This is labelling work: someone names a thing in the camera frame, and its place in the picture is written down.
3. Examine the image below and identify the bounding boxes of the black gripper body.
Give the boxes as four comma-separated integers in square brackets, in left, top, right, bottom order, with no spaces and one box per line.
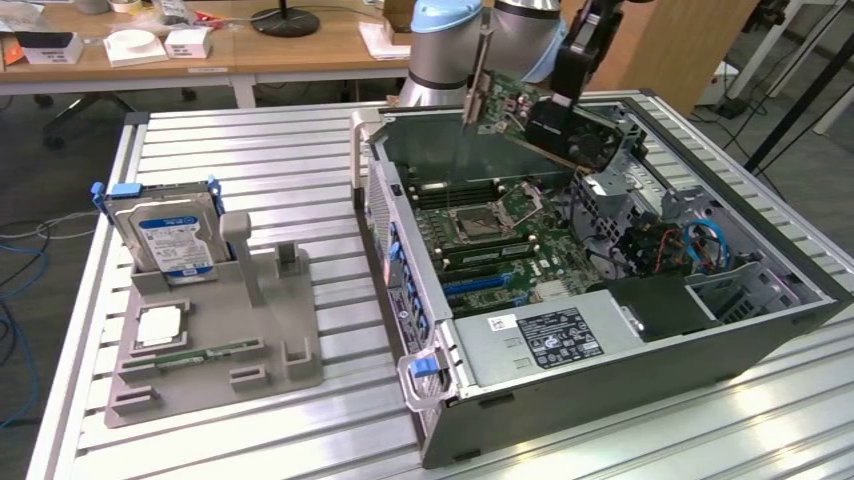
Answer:
[564,0,627,54]

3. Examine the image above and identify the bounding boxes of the green graphics card black fan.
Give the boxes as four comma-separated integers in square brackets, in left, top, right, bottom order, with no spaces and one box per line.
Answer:
[462,9,632,172]

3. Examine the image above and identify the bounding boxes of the wooden cabinet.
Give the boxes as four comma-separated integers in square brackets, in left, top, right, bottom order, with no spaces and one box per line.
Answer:
[586,0,762,106]

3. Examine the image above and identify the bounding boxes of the grey metal disk bay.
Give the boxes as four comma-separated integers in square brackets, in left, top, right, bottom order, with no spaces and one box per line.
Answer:
[574,167,672,241]
[684,259,835,326]

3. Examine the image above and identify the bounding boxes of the silver socket cover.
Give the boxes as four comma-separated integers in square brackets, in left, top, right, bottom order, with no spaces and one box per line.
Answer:
[496,179,546,221]

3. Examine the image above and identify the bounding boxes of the white papers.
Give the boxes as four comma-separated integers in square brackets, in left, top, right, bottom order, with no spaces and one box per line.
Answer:
[358,19,412,62]

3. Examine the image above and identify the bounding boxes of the brown cardboard box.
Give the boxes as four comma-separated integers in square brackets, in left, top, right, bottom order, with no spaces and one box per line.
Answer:
[380,0,416,34]

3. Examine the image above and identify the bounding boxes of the CPU socket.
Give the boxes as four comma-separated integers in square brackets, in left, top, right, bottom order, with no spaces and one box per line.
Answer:
[450,205,512,242]

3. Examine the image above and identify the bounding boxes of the black tripod pole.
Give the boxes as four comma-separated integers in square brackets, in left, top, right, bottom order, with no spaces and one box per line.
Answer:
[741,29,854,175]

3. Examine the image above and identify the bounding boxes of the green motherboard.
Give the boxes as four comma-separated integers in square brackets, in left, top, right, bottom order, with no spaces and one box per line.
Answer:
[399,164,612,321]

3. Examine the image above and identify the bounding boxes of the wooden desk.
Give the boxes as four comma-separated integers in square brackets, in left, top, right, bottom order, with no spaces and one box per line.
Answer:
[0,0,599,109]

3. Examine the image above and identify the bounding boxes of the black expansion slot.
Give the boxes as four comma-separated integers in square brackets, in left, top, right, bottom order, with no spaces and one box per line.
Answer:
[439,264,503,283]

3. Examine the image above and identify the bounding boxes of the long blue expansion slot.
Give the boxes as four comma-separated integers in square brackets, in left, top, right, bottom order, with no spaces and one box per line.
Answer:
[442,273,530,297]

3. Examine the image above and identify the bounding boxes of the black lamp base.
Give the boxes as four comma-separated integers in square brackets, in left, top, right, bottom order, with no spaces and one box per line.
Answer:
[249,0,322,39]

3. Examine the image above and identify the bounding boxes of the grey power supply with label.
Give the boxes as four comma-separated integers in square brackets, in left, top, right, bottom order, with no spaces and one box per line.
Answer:
[440,289,647,390]

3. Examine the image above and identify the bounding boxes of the small white box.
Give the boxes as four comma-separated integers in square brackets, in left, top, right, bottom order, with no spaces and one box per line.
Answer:
[163,27,213,60]

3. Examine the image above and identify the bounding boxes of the blue case latch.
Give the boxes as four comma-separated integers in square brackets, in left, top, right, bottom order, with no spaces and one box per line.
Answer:
[407,355,439,382]

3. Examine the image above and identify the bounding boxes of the white round holder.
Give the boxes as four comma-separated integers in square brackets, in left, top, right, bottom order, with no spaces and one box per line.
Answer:
[103,28,169,69]

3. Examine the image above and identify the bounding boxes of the black grey PC case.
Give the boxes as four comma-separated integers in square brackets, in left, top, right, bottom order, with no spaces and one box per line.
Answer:
[350,97,854,471]

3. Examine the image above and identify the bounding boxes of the hard disk with blue rails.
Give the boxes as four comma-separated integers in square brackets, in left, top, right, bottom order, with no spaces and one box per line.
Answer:
[88,174,227,287]

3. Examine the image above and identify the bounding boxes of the grey parts rack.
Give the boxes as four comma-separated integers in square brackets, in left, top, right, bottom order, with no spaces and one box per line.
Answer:
[103,212,328,430]

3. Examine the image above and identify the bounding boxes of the black office chair base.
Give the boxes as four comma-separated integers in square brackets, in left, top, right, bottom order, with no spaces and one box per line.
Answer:
[36,87,199,150]

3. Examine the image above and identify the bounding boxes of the white box black top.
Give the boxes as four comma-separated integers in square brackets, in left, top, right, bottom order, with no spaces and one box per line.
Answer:
[12,30,85,66]

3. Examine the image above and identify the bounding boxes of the green RAM stick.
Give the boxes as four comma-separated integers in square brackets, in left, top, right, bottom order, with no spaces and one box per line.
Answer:
[136,339,260,372]

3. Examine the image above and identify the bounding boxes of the silver CPU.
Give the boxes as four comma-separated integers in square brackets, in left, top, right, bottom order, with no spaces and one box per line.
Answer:
[135,307,187,351]

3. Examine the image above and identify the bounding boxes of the orange packet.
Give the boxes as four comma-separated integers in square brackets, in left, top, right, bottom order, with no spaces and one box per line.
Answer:
[0,34,27,71]

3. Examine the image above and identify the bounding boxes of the white desk frame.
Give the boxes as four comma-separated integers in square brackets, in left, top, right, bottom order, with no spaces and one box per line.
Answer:
[723,0,854,136]

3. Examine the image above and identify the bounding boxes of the black wire bundle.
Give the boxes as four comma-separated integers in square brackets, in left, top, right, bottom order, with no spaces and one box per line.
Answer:
[610,219,695,279]

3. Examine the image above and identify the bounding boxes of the blue wire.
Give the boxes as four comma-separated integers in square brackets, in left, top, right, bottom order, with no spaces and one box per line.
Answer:
[680,217,735,275]

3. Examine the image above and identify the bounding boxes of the white floor cable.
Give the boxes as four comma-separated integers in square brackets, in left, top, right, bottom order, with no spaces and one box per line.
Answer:
[0,209,101,242]

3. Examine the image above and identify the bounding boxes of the blue floor cable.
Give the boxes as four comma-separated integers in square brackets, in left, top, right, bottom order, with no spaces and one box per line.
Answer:
[0,244,52,431]

